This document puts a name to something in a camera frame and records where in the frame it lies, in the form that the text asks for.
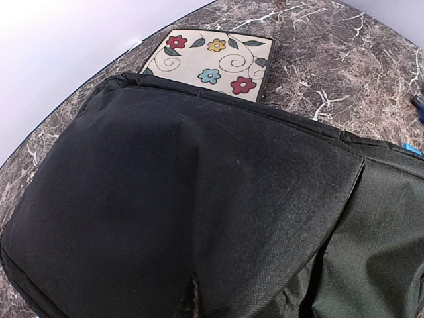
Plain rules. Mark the blue-capped white marker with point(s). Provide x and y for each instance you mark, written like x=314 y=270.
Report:
x=418 y=103

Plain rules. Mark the black student bag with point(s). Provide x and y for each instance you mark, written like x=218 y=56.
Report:
x=162 y=199

